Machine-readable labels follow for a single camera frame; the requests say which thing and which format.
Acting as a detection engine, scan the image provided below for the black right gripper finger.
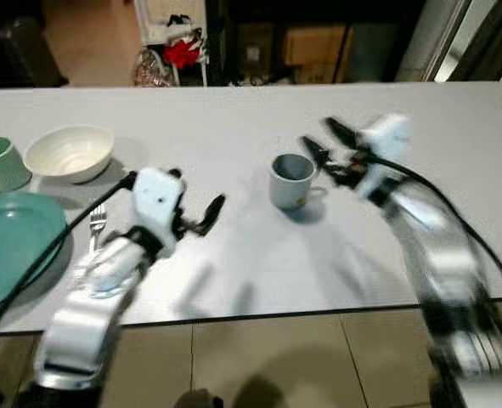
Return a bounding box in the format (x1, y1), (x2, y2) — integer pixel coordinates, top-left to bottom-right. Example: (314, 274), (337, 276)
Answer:
(324, 117), (362, 149)
(300, 136), (335, 171)

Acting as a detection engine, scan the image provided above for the grey mug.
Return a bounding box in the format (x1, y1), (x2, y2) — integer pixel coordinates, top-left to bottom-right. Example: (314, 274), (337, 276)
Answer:
(269, 153), (329, 211)

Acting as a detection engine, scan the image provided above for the silver metal fork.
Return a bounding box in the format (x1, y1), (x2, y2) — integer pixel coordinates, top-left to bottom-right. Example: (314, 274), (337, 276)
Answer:
(87, 202), (110, 254)

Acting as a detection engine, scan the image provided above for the brown cardboard box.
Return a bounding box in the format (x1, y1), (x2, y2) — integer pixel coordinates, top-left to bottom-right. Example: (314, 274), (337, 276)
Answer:
(282, 25), (350, 68)

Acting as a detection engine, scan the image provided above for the shiny patterned bag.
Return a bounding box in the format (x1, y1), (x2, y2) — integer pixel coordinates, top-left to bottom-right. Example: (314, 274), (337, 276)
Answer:
(132, 48), (176, 87)

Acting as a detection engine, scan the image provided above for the white ribbed bowl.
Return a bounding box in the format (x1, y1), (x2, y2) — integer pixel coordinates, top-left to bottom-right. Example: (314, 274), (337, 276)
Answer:
(24, 125), (116, 185)

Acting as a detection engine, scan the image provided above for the red cloth item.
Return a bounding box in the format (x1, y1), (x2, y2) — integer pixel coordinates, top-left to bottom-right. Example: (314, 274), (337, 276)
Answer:
(165, 37), (203, 70)

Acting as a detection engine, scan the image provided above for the white storage rack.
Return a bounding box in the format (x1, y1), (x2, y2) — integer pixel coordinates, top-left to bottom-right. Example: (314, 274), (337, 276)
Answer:
(134, 0), (210, 87)

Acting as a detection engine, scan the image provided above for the grey robot leg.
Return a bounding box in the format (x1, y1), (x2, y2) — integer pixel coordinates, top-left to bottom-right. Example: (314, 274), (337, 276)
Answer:
(174, 388), (226, 408)

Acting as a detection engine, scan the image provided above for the green cup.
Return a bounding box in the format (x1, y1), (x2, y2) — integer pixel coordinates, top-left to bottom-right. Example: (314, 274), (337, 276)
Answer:
(0, 136), (33, 194)

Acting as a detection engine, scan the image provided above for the teal round plate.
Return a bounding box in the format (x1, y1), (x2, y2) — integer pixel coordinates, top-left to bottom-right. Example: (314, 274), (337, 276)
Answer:
(0, 191), (70, 314)

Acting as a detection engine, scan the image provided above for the black bin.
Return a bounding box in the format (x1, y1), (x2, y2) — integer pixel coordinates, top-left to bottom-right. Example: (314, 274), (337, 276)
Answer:
(0, 16), (66, 88)

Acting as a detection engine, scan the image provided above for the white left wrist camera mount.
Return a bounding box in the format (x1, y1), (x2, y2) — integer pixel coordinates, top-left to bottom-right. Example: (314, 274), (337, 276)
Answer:
(133, 167), (186, 257)

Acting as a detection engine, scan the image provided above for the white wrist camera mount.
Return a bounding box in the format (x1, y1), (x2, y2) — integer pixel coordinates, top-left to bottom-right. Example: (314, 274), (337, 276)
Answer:
(353, 113), (414, 201)
(133, 167), (186, 257)

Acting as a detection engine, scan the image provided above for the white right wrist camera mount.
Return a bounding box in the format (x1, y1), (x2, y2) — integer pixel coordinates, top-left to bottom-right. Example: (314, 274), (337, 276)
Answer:
(353, 113), (414, 201)

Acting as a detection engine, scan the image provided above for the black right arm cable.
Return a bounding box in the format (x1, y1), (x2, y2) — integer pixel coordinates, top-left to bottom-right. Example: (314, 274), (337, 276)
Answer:
(376, 156), (502, 300)

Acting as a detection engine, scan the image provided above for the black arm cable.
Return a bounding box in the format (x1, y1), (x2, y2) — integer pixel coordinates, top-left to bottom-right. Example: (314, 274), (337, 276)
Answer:
(0, 172), (139, 351)
(376, 156), (502, 300)

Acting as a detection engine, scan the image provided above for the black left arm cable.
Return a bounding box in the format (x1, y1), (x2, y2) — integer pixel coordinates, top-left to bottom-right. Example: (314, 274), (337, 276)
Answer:
(0, 172), (139, 351)

